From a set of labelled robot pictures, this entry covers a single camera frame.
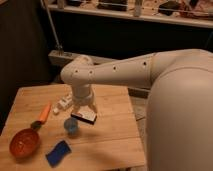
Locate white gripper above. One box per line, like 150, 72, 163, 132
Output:
71, 84, 98, 114

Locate orange ceramic bowl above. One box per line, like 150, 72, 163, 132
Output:
9, 128, 40, 158

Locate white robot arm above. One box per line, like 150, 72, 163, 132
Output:
61, 49, 213, 171

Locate black and white box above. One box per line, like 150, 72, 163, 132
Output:
71, 113, 97, 124

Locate white bottle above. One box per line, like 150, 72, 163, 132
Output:
53, 94, 72, 115

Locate blue plastic cup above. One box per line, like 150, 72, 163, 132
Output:
64, 117, 78, 134

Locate orange toy carrot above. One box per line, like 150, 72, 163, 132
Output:
30, 103, 52, 130

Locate blue sponge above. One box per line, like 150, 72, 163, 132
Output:
46, 140, 71, 167

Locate metal pole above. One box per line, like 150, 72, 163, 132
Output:
43, 0, 64, 55

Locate white shelf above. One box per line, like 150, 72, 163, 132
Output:
46, 0, 213, 29

